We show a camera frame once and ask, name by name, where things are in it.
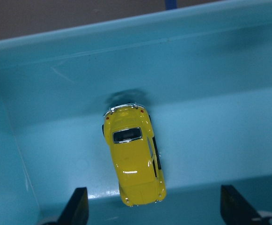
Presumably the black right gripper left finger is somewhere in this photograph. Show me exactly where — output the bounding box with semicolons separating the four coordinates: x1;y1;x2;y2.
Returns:
57;187;89;225

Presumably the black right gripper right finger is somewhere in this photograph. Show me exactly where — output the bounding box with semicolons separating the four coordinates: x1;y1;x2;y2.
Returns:
220;185;272;225

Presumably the yellow beetle toy car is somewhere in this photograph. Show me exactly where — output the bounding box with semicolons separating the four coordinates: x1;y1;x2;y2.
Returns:
102;103;166;207

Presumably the light blue plastic bin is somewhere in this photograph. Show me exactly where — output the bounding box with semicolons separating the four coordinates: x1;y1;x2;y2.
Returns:
0;0;272;225

